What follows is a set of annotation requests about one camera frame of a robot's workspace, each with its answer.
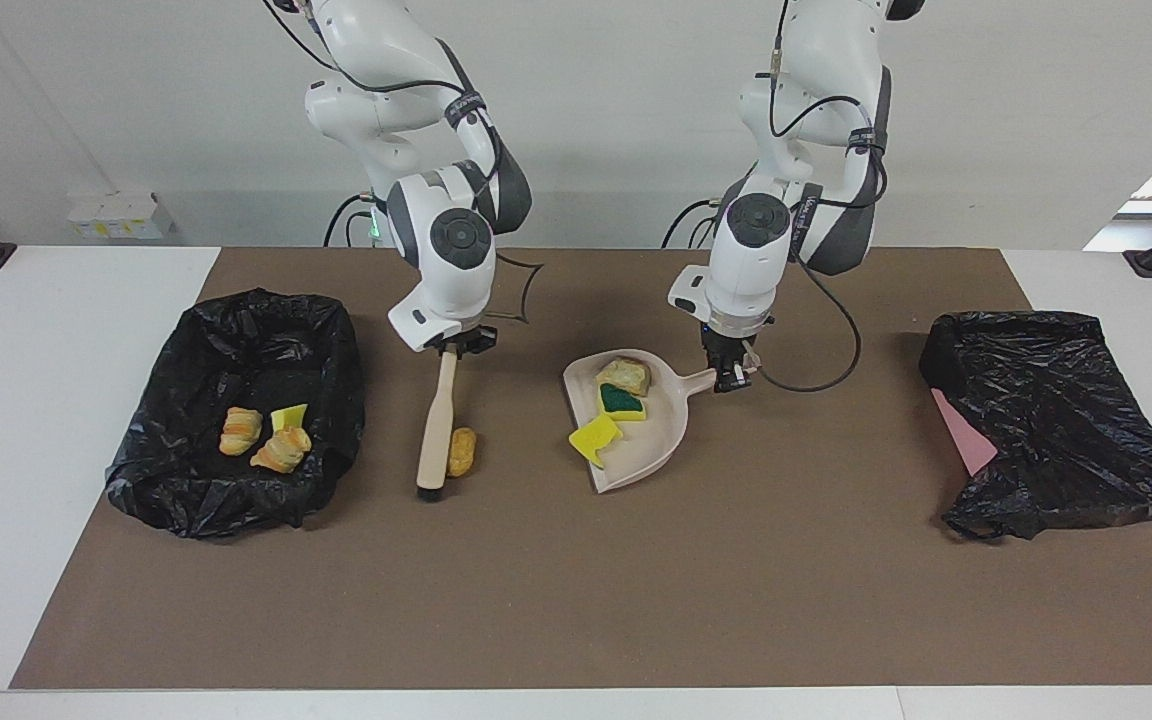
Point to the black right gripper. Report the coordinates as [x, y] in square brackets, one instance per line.
[471, 342]

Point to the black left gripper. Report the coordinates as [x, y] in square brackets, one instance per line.
[731, 350]

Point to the beige plastic dustpan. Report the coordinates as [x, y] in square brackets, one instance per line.
[661, 430]

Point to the beige brush with black bristles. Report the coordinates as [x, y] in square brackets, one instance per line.
[436, 430]

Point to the pale beige bread chunk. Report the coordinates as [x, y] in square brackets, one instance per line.
[624, 375]

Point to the green yellow sponge piece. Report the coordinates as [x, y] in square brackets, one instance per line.
[622, 402]

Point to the notched green yellow sponge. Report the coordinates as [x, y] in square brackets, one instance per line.
[594, 438]

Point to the plain yellow sponge piece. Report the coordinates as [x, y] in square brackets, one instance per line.
[289, 416]

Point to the wide pale flaky pastry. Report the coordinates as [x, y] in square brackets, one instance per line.
[282, 451]

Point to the small orange striped croissant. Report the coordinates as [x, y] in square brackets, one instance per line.
[240, 431]

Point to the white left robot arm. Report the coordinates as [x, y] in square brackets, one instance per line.
[751, 240]

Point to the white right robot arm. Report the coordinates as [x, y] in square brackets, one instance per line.
[446, 250]

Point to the pink bin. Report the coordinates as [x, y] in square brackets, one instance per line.
[966, 435]

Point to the open black bag-lined bin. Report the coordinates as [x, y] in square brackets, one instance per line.
[186, 470]

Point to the crumpled black trash bag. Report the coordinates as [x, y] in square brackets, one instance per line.
[1066, 420]

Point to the brown table mat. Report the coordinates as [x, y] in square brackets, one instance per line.
[576, 600]

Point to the white wall socket box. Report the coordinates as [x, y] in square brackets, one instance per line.
[121, 216]

